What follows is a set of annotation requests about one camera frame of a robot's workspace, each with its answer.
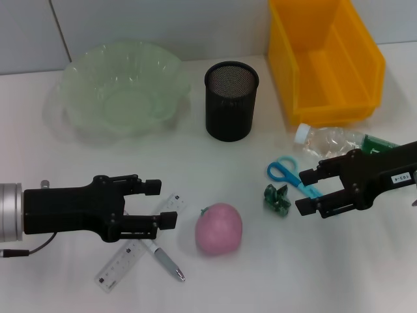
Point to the yellow plastic bin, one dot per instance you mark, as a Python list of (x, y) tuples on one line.
[(312, 42)]

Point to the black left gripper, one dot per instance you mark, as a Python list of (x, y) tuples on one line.
[(65, 208)]

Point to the grey white pen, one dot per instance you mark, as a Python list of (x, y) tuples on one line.
[(166, 261)]

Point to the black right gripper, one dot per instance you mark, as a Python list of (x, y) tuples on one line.
[(384, 176)]

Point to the black mesh pen holder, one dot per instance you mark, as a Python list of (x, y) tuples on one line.
[(229, 107)]

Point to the blue scissors with cover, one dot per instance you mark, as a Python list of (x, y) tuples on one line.
[(286, 174)]

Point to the transparent plastic ruler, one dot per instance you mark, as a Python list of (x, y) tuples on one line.
[(114, 270)]

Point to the pink peach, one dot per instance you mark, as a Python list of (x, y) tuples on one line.
[(218, 229)]

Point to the clear bottle with green label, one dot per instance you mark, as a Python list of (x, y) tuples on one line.
[(325, 140)]

